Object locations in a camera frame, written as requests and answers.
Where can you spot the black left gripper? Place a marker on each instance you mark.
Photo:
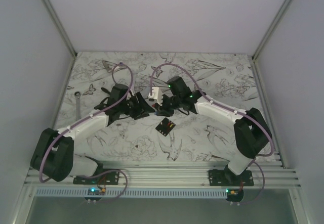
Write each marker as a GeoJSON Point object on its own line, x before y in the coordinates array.
{"type": "Point", "coordinates": [142, 109]}

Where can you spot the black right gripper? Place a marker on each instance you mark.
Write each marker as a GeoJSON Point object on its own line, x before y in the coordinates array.
{"type": "Point", "coordinates": [162, 110]}

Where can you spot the black fuse box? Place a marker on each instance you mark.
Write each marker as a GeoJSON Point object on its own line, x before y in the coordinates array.
{"type": "Point", "coordinates": [162, 127]}

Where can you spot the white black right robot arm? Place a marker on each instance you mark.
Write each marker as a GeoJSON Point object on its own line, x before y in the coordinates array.
{"type": "Point", "coordinates": [251, 131]}

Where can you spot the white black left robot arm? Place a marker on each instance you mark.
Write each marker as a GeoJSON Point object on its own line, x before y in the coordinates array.
{"type": "Point", "coordinates": [54, 154]}

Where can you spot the chrome ratchet wrench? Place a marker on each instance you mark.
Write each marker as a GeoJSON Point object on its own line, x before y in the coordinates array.
{"type": "Point", "coordinates": [77, 104]}

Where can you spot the left controller board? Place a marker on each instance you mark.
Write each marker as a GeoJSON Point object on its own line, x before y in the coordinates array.
{"type": "Point", "coordinates": [95, 194]}

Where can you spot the controller board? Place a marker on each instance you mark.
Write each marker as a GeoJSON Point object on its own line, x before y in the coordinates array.
{"type": "Point", "coordinates": [234, 195]}
{"type": "Point", "coordinates": [95, 194]}

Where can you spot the right controller board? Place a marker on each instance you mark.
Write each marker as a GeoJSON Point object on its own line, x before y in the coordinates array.
{"type": "Point", "coordinates": [234, 195]}

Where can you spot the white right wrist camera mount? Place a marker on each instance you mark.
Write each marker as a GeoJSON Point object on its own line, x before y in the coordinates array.
{"type": "Point", "coordinates": [156, 95]}

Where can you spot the black handled screwdriver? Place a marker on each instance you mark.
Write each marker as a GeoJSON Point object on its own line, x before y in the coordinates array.
{"type": "Point", "coordinates": [105, 90]}

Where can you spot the small metal bracket tool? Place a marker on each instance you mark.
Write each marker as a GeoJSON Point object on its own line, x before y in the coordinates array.
{"type": "Point", "coordinates": [108, 66]}

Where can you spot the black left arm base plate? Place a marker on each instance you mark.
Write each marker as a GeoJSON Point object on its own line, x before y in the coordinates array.
{"type": "Point", "coordinates": [110, 178]}

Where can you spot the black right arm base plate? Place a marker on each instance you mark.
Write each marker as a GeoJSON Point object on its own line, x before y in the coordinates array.
{"type": "Point", "coordinates": [223, 178]}

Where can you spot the grey slotted cable duct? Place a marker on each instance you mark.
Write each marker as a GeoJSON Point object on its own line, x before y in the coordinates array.
{"type": "Point", "coordinates": [134, 192]}

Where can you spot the aluminium frame rail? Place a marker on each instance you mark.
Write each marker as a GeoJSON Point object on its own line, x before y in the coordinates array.
{"type": "Point", "coordinates": [195, 174]}

